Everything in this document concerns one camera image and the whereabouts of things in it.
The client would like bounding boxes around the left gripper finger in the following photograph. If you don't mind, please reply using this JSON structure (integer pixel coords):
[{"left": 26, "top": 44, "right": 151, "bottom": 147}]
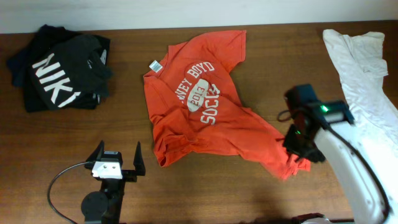
[
  {"left": 86, "top": 140, "right": 104, "bottom": 162},
  {"left": 133, "top": 142, "right": 146, "bottom": 172}
]

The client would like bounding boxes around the orange printed t-shirt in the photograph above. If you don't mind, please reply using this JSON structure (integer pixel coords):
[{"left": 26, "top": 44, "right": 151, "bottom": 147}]
[{"left": 144, "top": 30, "right": 310, "bottom": 180}]

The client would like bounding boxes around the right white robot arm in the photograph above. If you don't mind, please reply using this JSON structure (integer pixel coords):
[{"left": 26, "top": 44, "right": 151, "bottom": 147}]
[{"left": 283, "top": 84, "right": 397, "bottom": 223}]

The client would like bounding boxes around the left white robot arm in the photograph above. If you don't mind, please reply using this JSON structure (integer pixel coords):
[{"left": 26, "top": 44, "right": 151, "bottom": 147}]
[{"left": 81, "top": 141, "right": 146, "bottom": 224}]

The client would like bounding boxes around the dark folded clothes pile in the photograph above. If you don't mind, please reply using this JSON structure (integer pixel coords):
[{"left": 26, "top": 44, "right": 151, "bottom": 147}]
[{"left": 7, "top": 25, "right": 111, "bottom": 113}]

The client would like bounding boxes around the white t-shirt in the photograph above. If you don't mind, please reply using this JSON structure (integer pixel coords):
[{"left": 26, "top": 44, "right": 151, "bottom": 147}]
[{"left": 322, "top": 29, "right": 398, "bottom": 162}]

